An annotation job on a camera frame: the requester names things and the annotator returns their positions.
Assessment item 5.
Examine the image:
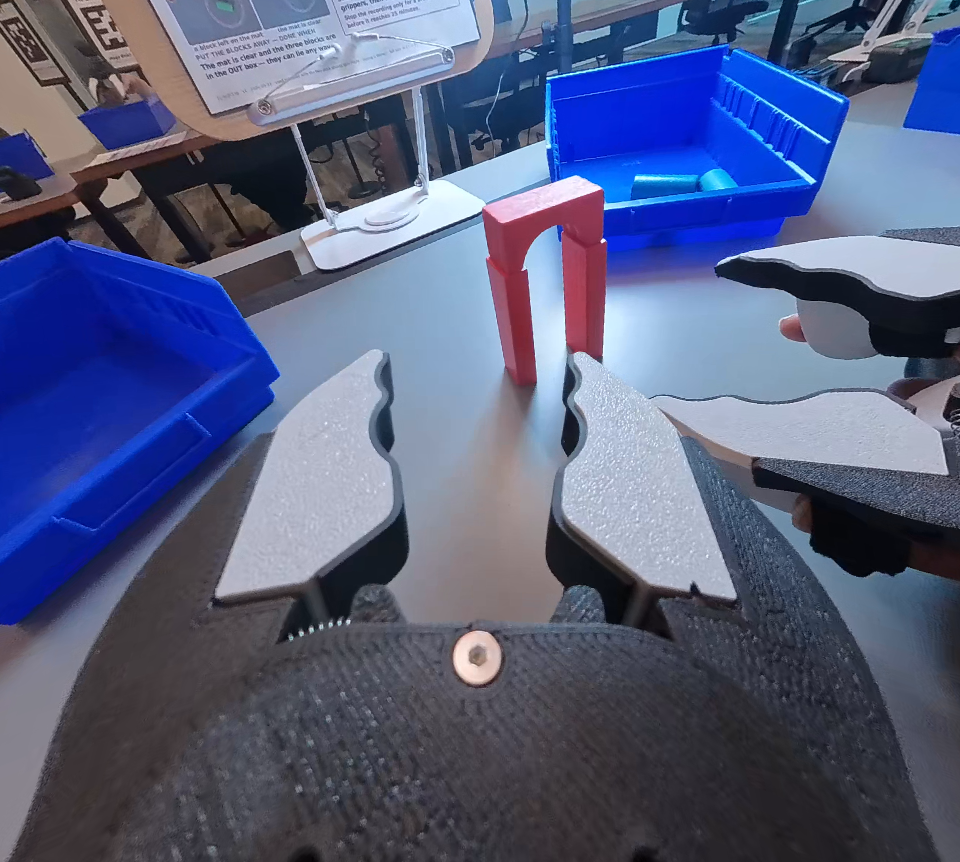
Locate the wooden office desk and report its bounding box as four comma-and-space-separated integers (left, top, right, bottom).
495, 0, 694, 83

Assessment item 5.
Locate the blue plastic bin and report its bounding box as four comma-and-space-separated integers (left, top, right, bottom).
545, 45, 850, 251
903, 27, 960, 136
0, 236, 282, 626

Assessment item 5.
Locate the red wooden arch block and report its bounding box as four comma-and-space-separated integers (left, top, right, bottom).
483, 176, 607, 275

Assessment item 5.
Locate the framed marker tag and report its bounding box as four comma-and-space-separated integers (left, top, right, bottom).
57, 0, 145, 68
0, 0, 70, 86

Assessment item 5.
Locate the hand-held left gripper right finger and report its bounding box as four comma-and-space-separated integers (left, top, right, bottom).
548, 353, 739, 626

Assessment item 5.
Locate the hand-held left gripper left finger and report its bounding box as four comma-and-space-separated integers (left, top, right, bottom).
215, 350, 409, 623

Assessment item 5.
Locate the small blue bin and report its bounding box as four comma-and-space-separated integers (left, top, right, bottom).
78, 95, 178, 151

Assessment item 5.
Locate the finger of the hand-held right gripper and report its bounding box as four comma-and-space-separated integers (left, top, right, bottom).
653, 390, 960, 530
716, 236, 960, 358

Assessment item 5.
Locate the teal wooden cylinder block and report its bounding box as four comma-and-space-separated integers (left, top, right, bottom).
630, 173, 703, 200

